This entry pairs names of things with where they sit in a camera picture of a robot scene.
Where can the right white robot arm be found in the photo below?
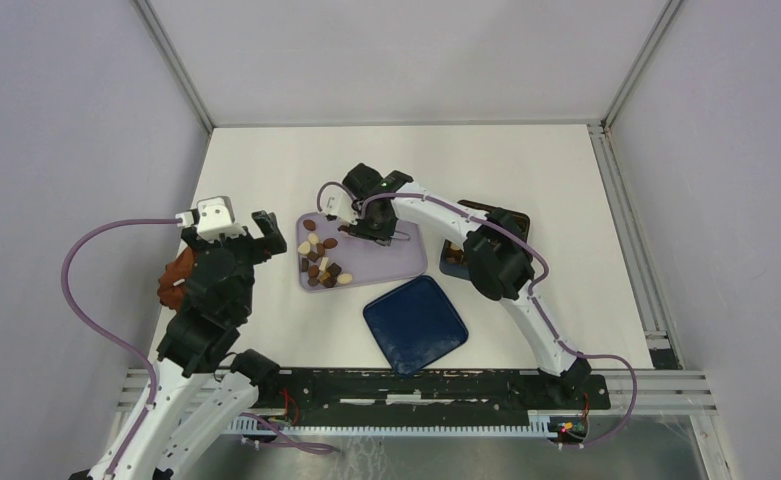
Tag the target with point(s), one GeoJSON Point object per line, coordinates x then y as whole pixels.
{"type": "Point", "coordinates": [500, 263]}

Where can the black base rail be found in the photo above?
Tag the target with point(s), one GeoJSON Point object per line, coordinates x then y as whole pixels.
{"type": "Point", "coordinates": [430, 398]}

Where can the blue tin lid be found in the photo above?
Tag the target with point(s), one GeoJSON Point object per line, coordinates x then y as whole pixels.
{"type": "Point", "coordinates": [415, 325]}

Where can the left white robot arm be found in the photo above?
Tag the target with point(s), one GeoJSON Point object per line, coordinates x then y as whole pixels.
{"type": "Point", "coordinates": [165, 437]}

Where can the white oval chocolate bottom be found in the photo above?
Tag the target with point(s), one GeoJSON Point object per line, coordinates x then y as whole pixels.
{"type": "Point", "coordinates": [345, 278]}

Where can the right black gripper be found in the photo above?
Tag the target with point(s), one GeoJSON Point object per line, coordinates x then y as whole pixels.
{"type": "Point", "coordinates": [359, 230]}

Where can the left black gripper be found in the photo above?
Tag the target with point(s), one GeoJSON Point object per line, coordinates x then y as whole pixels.
{"type": "Point", "coordinates": [272, 242]}

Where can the purple chocolate tray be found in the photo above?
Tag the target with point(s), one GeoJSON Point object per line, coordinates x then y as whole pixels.
{"type": "Point", "coordinates": [368, 262]}

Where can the brown crumpled cloth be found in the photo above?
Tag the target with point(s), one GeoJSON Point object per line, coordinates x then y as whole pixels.
{"type": "Point", "coordinates": [172, 283]}

